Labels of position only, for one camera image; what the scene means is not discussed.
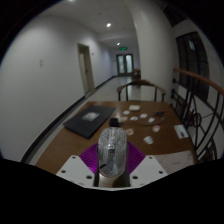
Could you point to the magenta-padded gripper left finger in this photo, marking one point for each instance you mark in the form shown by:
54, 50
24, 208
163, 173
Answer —
75, 168

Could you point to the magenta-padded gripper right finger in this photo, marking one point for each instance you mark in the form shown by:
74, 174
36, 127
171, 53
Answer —
148, 168

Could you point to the translucent white computer mouse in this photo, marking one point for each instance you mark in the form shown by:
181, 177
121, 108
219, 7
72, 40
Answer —
112, 151

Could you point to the small white card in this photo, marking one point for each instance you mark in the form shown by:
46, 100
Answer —
148, 140
156, 128
126, 112
123, 119
130, 131
143, 115
151, 120
134, 118

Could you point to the white paper booklet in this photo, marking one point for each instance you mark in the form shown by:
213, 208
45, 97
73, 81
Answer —
181, 131

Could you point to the black flat laptop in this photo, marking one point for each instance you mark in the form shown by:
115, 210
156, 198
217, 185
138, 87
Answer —
90, 120

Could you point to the small black box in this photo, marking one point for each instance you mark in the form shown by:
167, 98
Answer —
114, 122

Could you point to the large white card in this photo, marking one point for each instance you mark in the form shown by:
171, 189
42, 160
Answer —
134, 107

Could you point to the wooden armchair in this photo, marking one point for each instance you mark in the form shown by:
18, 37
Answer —
141, 83
136, 73

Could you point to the black railing with wooden handrail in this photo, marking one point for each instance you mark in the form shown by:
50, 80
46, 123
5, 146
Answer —
196, 77

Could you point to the glass double door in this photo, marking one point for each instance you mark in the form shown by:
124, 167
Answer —
124, 64

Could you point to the dark framed window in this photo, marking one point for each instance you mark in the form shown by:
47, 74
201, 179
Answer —
193, 63

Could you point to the green exit sign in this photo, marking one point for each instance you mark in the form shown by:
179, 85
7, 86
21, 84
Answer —
123, 48

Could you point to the open doorway frame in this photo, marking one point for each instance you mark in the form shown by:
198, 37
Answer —
87, 66

